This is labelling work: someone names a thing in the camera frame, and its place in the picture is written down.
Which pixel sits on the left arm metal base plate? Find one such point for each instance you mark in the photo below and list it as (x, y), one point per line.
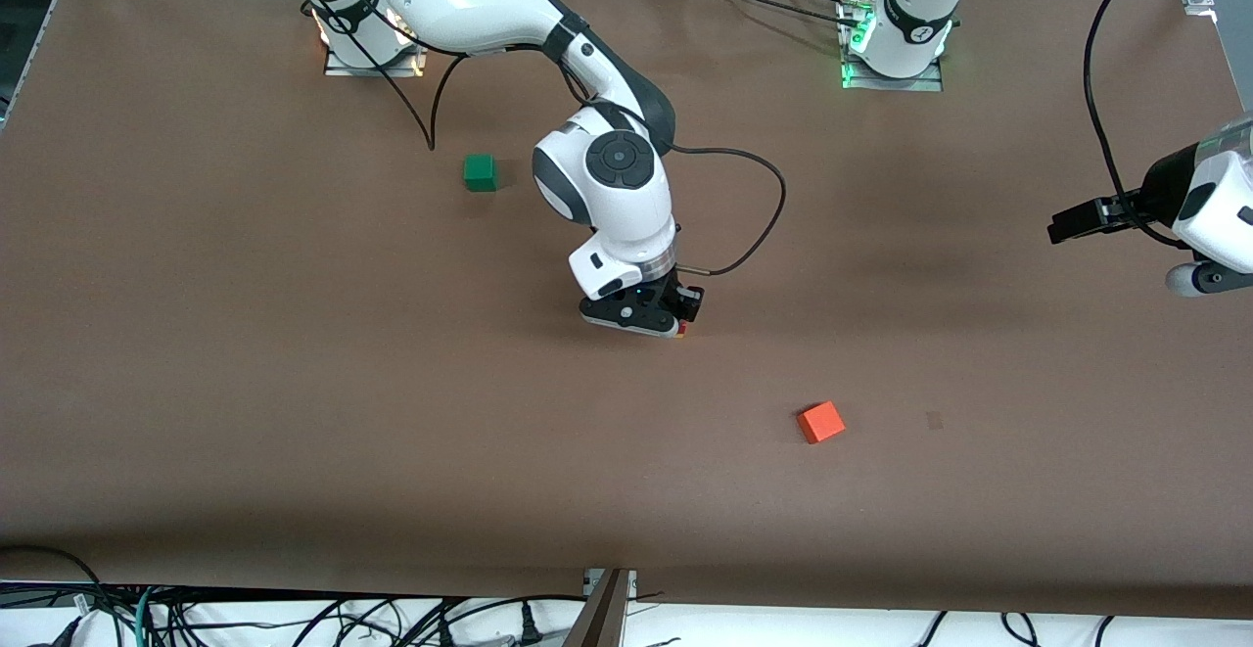
(925, 82)

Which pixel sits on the black power plug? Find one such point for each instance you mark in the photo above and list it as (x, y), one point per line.
(530, 627)

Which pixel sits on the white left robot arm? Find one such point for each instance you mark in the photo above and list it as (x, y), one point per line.
(915, 11)

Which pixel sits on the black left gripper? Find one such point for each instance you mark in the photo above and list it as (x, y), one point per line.
(1161, 187)

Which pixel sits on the brown paper table cover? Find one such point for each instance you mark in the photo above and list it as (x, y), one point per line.
(587, 490)

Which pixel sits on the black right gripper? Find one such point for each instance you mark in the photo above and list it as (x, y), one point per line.
(673, 292)

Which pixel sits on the green cube block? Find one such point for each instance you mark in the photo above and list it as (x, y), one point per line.
(480, 172)

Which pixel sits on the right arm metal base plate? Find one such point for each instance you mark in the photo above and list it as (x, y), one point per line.
(392, 68)

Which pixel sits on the orange cube block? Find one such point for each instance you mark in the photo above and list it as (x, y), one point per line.
(820, 422)

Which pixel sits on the silver metal bracket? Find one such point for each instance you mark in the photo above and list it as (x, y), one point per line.
(626, 580)

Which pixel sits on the grey metal beam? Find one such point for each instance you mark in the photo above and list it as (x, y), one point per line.
(597, 618)

